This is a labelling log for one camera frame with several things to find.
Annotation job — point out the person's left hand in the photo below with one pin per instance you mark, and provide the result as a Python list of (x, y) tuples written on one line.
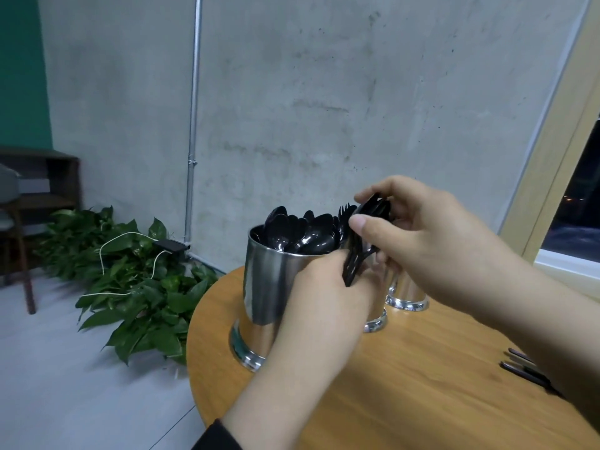
[(319, 318)]

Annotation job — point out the person's right hand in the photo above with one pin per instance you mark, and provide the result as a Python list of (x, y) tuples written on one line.
[(441, 243)]

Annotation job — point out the black plastic fork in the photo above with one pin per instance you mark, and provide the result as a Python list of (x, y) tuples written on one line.
[(352, 262)]

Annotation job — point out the bunch of black spoons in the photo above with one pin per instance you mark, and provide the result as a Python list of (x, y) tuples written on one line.
[(300, 231)]

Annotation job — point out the pile of black plastic cutlery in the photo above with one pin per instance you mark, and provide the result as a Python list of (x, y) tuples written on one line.
[(530, 372)]

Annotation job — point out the person's left forearm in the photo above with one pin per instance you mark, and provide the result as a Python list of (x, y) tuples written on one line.
[(272, 407)]

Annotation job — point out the black power adapter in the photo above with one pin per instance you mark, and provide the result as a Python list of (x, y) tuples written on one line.
[(173, 245)]

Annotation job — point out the green leafy plant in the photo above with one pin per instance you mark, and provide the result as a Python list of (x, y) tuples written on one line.
[(141, 304)]

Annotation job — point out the grey metal pipe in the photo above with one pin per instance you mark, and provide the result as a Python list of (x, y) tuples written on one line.
[(192, 107)]

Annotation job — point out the dark wooden shelf unit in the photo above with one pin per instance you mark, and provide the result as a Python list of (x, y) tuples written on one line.
[(52, 182)]

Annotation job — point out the grey upholstered chair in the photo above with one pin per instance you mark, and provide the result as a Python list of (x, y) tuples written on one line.
[(7, 184)]

